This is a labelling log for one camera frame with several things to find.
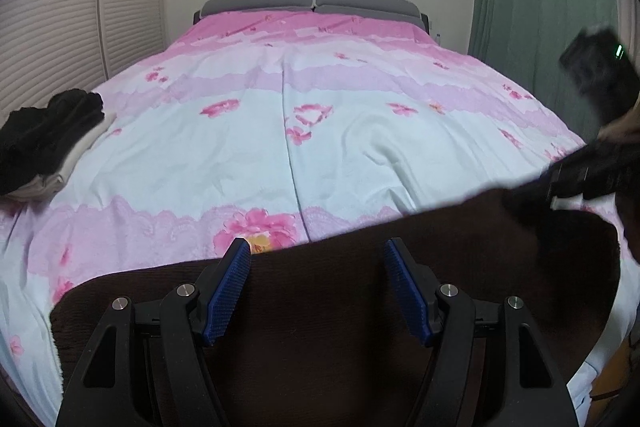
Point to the black folded cloth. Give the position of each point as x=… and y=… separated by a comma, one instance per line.
x=45, y=132

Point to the dark brown pants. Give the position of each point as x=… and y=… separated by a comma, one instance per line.
x=320, y=307

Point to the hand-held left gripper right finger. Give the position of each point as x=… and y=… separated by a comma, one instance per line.
x=407, y=292

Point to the beige folded cloth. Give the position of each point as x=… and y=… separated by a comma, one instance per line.
x=75, y=157

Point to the person's right hand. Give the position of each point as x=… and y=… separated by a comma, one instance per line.
x=622, y=124

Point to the grey pillows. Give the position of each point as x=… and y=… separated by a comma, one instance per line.
x=320, y=1

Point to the pink floral blanket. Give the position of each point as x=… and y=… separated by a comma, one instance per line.
x=350, y=132

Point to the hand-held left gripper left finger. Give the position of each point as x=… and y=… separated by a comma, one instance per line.
x=227, y=292

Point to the white bed sheet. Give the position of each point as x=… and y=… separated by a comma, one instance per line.
x=590, y=387

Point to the green curtain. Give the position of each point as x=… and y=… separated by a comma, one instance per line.
x=530, y=7

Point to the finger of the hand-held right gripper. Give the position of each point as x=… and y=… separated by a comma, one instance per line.
x=590, y=174

